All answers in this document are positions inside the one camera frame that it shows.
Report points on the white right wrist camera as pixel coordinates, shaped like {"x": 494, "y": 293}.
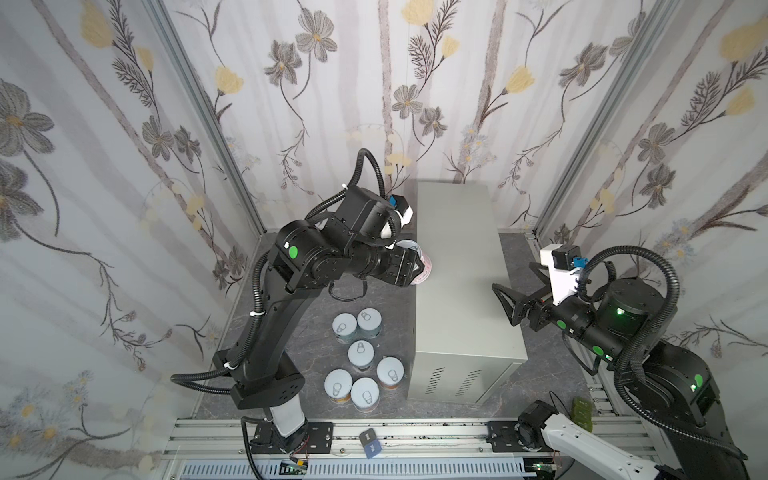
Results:
{"x": 564, "y": 264}

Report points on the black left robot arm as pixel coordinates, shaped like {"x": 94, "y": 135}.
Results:
{"x": 353, "y": 232}

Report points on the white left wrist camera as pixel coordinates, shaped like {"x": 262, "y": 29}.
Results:
{"x": 403, "y": 208}

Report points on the green circuit board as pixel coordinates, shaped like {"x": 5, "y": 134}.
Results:
{"x": 581, "y": 413}

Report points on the pink can front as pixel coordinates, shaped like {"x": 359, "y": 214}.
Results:
{"x": 365, "y": 394}

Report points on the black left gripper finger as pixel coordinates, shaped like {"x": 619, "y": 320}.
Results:
{"x": 414, "y": 274}
{"x": 408, "y": 253}

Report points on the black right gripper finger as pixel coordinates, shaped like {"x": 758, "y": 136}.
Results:
{"x": 514, "y": 304}
{"x": 544, "y": 292}

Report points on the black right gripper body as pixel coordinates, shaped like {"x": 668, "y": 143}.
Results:
{"x": 534, "y": 306}

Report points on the teal can near cabinet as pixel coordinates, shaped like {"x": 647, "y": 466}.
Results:
{"x": 370, "y": 322}

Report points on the grey metal cabinet counter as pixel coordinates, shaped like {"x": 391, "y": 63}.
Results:
{"x": 465, "y": 347}

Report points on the small blue grey module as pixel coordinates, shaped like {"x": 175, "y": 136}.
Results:
{"x": 370, "y": 443}

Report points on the teal can middle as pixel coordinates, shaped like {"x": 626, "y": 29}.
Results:
{"x": 361, "y": 354}

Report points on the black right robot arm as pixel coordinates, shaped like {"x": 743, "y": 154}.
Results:
{"x": 618, "y": 306}

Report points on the light blue labelled can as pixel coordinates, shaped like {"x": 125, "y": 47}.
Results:
{"x": 344, "y": 327}

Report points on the orange can by cabinet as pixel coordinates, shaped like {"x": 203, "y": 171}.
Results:
{"x": 390, "y": 372}

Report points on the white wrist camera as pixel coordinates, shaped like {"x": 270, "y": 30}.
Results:
{"x": 564, "y": 264}
{"x": 403, "y": 208}

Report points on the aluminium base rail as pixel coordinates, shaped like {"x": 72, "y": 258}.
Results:
{"x": 214, "y": 449}

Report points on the white slotted cable duct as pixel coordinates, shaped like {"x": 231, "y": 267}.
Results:
{"x": 393, "y": 468}

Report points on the pink labelled can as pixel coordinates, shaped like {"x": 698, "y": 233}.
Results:
{"x": 426, "y": 261}

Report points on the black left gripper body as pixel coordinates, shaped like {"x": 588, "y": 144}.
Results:
{"x": 409, "y": 267}

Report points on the yellow labelled can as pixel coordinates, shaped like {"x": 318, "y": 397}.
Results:
{"x": 338, "y": 384}

